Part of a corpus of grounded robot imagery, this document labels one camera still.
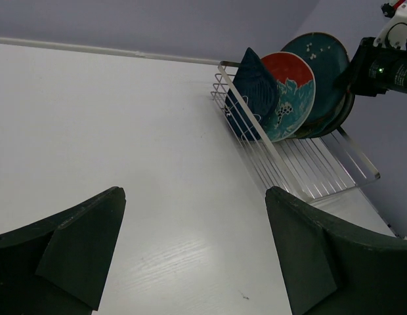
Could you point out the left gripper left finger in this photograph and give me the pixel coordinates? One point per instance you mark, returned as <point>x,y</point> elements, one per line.
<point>59,265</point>

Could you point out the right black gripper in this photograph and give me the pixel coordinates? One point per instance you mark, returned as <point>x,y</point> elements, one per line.
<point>374,70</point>

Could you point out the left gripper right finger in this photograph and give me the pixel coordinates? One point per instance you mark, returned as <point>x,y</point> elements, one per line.
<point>331,266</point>

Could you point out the blue speckled round plate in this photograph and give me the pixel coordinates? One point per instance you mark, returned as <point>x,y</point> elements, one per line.
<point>327,58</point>

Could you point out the red and teal plate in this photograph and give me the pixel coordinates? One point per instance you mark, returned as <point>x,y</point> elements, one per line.
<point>297,91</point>

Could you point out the dark blue teardrop plate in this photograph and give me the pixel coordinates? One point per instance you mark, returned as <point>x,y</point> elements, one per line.
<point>259,90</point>

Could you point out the metal wire dish rack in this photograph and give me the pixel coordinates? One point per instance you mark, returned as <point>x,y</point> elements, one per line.
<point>311,169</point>

